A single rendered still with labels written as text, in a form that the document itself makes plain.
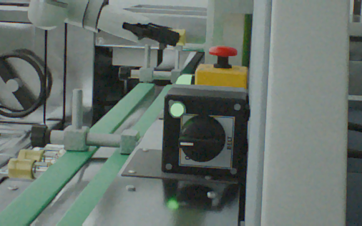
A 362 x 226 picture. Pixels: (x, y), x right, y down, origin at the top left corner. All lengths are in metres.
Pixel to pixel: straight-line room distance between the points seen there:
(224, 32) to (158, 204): 0.88
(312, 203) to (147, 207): 0.36
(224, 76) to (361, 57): 1.36
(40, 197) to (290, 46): 0.45
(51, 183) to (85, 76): 1.63
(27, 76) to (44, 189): 1.69
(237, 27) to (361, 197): 0.77
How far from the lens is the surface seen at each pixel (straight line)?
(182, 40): 1.57
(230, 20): 1.49
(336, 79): 0.30
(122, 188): 0.69
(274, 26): 0.31
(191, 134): 0.70
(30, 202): 0.71
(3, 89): 2.45
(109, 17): 1.56
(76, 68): 2.38
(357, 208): 0.75
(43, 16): 1.52
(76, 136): 0.89
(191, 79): 1.03
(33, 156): 1.38
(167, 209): 0.63
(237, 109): 0.72
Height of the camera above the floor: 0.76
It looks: 5 degrees up
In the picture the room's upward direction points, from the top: 87 degrees counter-clockwise
